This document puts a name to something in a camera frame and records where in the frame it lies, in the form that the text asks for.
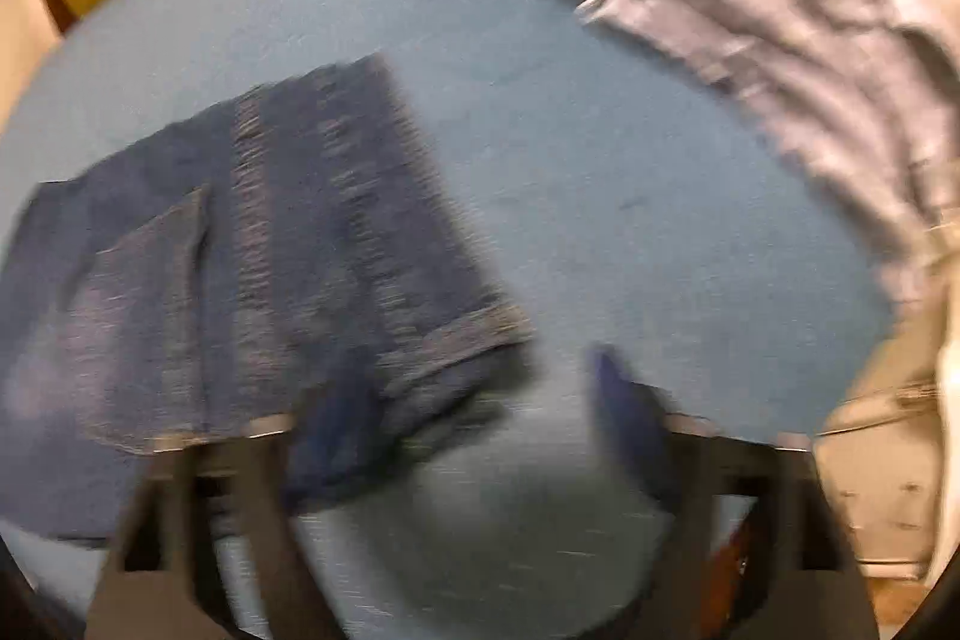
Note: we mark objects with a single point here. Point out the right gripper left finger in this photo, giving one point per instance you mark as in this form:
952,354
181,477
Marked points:
162,577

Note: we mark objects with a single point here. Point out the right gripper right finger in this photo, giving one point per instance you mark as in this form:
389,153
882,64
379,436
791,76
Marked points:
752,549

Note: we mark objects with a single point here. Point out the dark blue denim jeans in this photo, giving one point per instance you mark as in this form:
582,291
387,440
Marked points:
286,260

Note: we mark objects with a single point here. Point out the cream bedside drawer cabinet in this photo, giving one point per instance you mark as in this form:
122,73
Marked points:
883,456

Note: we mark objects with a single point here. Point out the teal quilted bed cover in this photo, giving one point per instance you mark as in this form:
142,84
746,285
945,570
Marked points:
620,203

